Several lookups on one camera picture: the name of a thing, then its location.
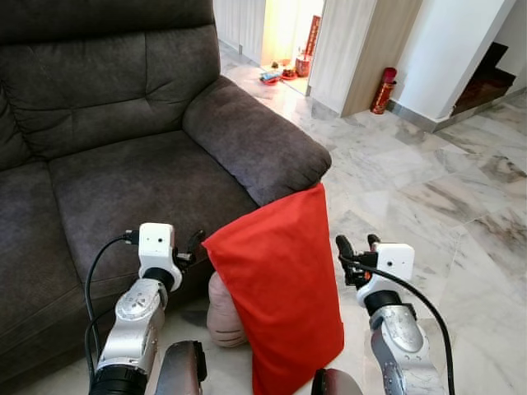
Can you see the tall red box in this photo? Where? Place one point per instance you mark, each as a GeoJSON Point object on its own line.
{"type": "Point", "coordinates": [313, 37]}

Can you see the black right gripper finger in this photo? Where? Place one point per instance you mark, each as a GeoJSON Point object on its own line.
{"type": "Point", "coordinates": [345, 248]}
{"type": "Point", "coordinates": [375, 240]}

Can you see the red pillow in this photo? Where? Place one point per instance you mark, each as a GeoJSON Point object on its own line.
{"type": "Point", "coordinates": [280, 288]}

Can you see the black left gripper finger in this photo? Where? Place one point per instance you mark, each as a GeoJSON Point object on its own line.
{"type": "Point", "coordinates": [196, 242]}

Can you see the small red bowl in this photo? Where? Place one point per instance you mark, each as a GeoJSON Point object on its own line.
{"type": "Point", "coordinates": [288, 73]}

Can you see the white panelled cabinet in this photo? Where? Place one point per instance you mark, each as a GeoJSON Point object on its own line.
{"type": "Point", "coordinates": [239, 29]}

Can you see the red cylinder canister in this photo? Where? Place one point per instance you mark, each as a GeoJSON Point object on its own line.
{"type": "Point", "coordinates": [384, 90]}

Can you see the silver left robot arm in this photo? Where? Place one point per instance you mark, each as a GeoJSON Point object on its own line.
{"type": "Point", "coordinates": [136, 321]}

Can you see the dark robot right leg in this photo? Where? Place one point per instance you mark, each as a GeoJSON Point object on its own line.
{"type": "Point", "coordinates": [333, 384]}

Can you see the red jar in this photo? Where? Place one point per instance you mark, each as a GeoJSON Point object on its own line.
{"type": "Point", "coordinates": [303, 64]}

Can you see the dark wooden staircase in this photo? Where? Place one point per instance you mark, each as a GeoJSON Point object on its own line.
{"type": "Point", "coordinates": [486, 82]}

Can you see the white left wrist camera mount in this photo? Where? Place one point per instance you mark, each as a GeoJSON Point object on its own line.
{"type": "Point", "coordinates": [155, 243]}

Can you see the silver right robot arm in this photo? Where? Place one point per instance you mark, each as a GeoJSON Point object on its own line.
{"type": "Point", "coordinates": [403, 337]}

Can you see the dark grey fabric sofa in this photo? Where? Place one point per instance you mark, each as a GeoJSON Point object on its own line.
{"type": "Point", "coordinates": [123, 173]}

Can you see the blue and red tray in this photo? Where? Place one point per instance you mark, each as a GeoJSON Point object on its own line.
{"type": "Point", "coordinates": [270, 78]}

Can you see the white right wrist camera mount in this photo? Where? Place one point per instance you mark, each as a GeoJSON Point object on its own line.
{"type": "Point", "coordinates": [395, 262]}

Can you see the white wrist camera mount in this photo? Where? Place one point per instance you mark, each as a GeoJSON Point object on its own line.
{"type": "Point", "coordinates": [395, 262]}
{"type": "Point", "coordinates": [155, 243]}

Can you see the light wooden cabinet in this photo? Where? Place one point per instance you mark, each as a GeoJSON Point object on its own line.
{"type": "Point", "coordinates": [370, 49]}

